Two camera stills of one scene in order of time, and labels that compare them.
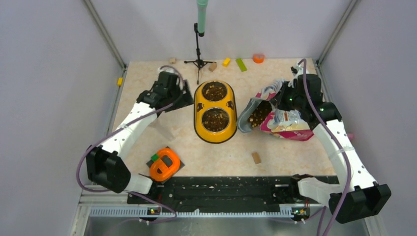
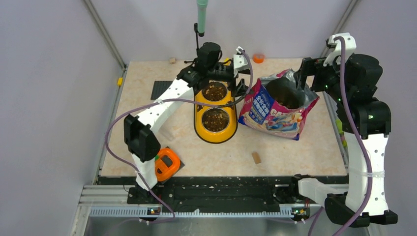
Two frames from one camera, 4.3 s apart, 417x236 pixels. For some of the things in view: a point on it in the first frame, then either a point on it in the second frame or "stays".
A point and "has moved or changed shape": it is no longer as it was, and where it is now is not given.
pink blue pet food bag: [258, 115] has moved or changed shape
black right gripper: [283, 99] to [306, 70]
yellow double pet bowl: [215, 112] stays
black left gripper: [182, 96] to [235, 84]
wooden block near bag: [256, 158] stays
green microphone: [201, 8] stays
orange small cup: [258, 58] stays
